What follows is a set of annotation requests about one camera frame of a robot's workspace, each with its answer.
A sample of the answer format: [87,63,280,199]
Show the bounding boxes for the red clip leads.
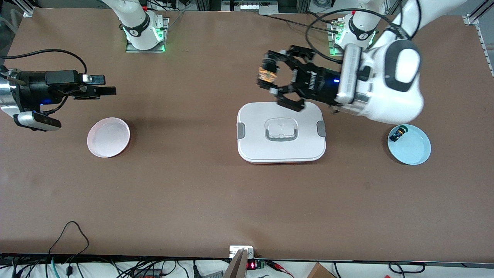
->
[266,261,294,278]

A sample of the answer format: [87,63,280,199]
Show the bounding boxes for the white lidded container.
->
[236,102,327,164]

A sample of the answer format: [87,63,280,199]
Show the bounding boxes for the aluminium corner bracket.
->
[462,0,494,76]

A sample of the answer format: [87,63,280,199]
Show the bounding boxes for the green-capped black switch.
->
[389,125,409,142]

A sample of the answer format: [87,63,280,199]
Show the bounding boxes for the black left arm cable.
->
[306,0,419,64]

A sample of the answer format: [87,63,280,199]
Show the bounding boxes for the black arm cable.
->
[306,0,419,64]
[0,49,87,76]

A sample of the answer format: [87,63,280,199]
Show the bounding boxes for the orange and black switch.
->
[258,66,279,83]

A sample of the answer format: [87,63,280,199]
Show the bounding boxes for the pink round plate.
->
[87,117,131,158]

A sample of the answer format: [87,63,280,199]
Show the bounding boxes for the brown cardboard box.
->
[307,263,336,278]

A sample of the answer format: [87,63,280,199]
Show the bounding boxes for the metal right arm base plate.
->
[125,17,169,53]

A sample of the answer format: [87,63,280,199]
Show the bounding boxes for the light blue round plate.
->
[387,124,431,166]

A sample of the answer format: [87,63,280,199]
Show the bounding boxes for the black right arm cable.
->
[0,49,87,76]

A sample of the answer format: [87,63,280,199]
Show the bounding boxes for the white mounting block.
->
[229,246,254,259]

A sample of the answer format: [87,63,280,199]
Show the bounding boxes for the coiled black cable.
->
[388,262,425,274]

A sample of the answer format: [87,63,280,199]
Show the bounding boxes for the black cable across table edge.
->
[266,15,340,33]

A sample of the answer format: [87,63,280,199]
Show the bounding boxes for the aluminium profile post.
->
[223,248,247,278]

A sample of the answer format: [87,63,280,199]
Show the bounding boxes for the looped black cable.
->
[48,221,90,267]

